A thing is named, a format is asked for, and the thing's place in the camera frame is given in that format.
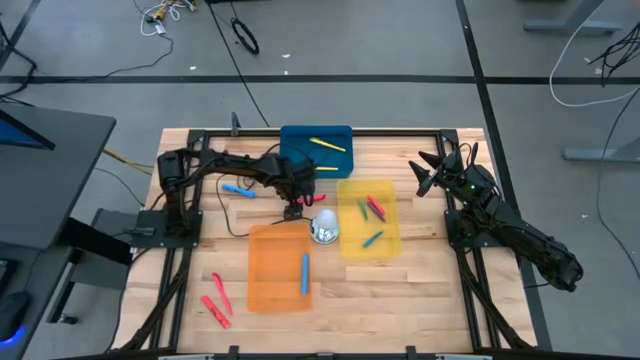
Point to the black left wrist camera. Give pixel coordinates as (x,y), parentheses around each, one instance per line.
(292,212)

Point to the yellow translucent bin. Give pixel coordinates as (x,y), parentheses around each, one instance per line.
(350,240)

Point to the black desk leg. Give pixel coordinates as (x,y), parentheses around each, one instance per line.
(100,245)

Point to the green highlighter marker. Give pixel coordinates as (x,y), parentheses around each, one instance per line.
(363,210)

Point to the purple highlighter marker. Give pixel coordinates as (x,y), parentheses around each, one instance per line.
(377,214)

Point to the wooden desk grey legs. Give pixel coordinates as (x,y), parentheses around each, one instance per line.
(575,26)

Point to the orange translucent bin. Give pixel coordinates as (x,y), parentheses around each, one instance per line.
(275,270)

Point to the black computer monitor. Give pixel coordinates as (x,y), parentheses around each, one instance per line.
(20,139)

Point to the blue highlighter marker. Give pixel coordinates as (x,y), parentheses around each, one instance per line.
(238,190)
(304,275)

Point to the black computer mouse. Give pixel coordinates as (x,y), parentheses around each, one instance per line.
(11,312)

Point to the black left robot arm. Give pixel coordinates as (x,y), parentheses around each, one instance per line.
(235,165)

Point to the red highlighter marker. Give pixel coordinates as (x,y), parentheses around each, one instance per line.
(222,293)
(375,203)
(215,311)

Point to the teal highlighter marker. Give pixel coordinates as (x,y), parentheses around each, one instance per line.
(372,239)

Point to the white bulb chrome lamp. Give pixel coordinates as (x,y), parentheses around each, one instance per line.
(326,220)

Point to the yellow highlighter marker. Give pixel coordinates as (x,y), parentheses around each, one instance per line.
(327,145)
(327,168)

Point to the grey frame bracket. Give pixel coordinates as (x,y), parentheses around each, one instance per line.
(235,125)
(233,352)
(411,352)

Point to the blue plastic bin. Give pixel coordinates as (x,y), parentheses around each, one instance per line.
(300,145)

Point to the black desk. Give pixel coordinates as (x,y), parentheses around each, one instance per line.
(60,190)

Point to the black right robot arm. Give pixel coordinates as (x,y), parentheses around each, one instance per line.
(530,240)

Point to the pink highlighter marker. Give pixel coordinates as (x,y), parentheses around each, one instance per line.
(319,198)

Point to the black aluminium table frame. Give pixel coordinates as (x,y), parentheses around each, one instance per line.
(400,132)

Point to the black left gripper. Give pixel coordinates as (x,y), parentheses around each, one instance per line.
(295,177)

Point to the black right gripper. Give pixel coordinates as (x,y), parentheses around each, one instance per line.
(450,172)

